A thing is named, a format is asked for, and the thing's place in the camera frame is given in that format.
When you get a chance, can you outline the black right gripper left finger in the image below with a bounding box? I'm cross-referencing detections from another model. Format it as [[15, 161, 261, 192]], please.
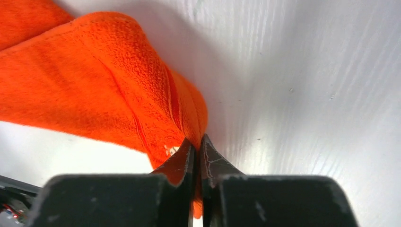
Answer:
[[26, 140, 196, 227]]

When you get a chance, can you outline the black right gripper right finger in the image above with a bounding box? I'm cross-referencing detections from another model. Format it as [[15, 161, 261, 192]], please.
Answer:
[[199, 135, 358, 227]]

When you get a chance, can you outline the orange red towel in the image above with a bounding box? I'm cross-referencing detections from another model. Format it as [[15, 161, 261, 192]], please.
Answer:
[[0, 0, 209, 219]]

